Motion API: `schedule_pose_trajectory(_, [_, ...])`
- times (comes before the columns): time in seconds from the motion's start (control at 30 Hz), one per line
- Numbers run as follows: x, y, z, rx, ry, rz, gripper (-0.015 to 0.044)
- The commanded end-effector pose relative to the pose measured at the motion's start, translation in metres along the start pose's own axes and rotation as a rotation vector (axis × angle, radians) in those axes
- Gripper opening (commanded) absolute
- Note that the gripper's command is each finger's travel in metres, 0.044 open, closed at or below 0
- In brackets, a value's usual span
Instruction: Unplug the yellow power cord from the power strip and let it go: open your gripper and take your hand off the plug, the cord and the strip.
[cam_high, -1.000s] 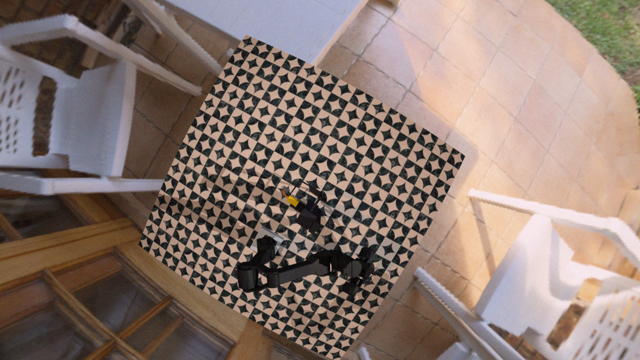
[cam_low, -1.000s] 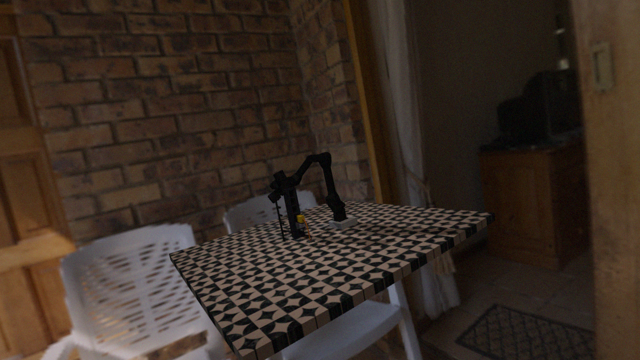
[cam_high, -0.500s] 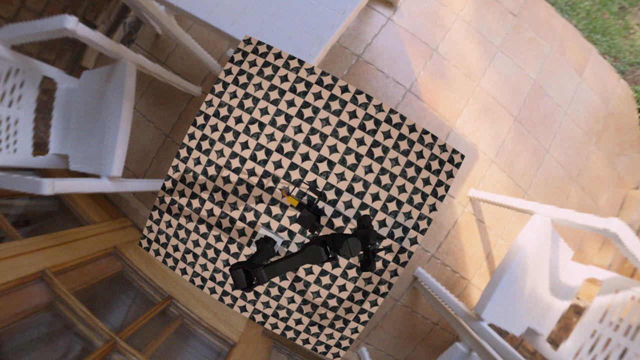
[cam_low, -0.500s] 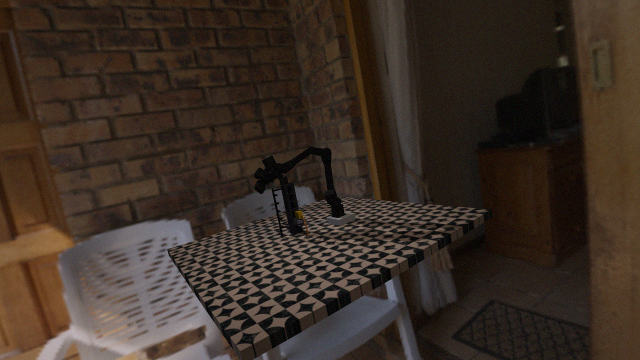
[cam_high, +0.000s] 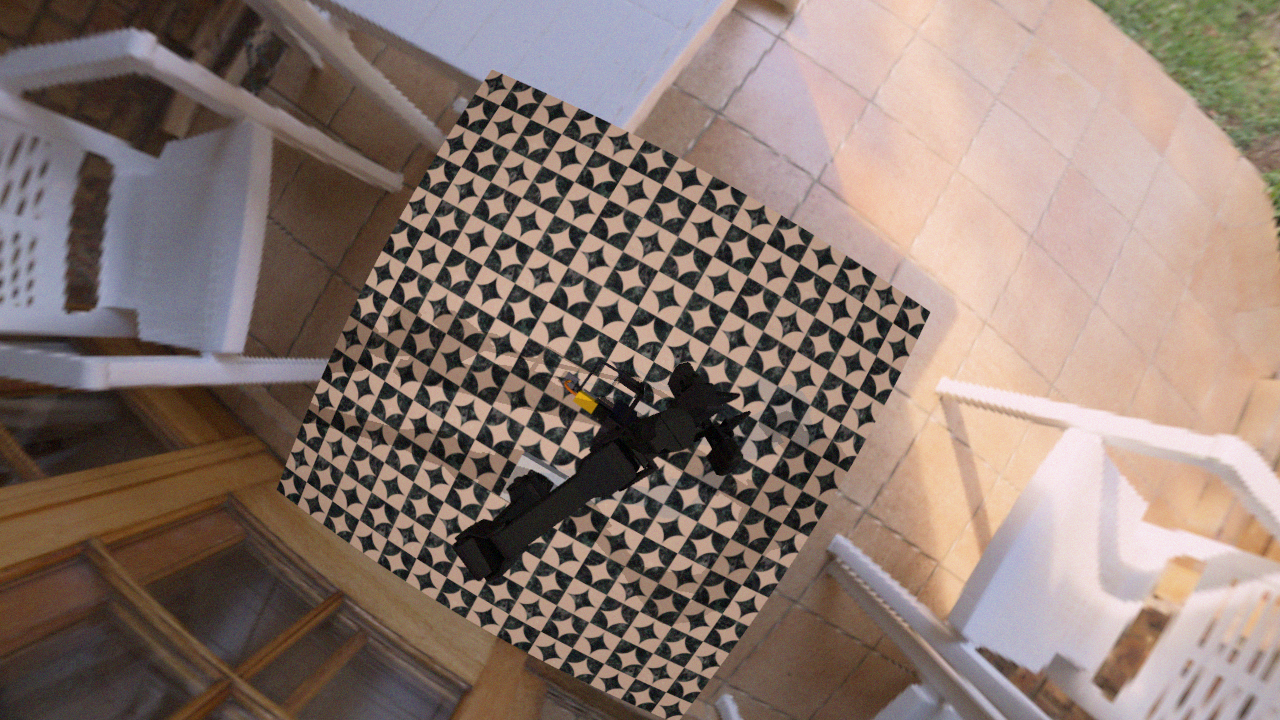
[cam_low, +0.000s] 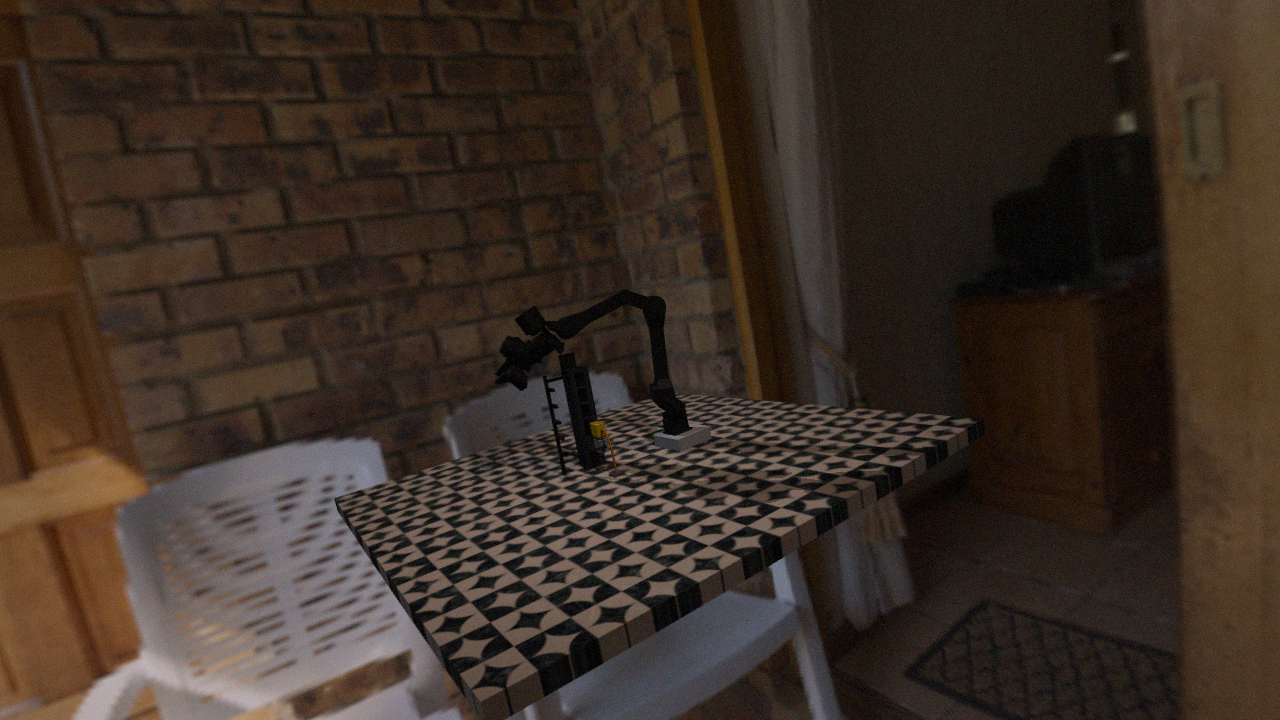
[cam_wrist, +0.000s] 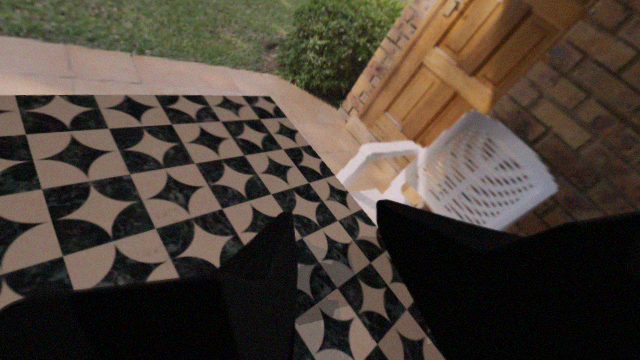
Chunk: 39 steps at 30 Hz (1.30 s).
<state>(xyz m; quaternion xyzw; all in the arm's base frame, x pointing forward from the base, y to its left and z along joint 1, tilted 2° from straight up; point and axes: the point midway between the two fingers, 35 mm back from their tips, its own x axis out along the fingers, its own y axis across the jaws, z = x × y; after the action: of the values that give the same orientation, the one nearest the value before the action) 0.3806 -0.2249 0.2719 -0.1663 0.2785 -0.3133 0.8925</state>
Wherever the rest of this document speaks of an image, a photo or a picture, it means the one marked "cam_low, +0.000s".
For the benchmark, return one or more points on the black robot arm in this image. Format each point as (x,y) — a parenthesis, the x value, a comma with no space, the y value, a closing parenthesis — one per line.
(531,322)

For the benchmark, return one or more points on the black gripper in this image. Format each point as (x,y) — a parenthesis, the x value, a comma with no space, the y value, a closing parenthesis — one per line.
(509,372)

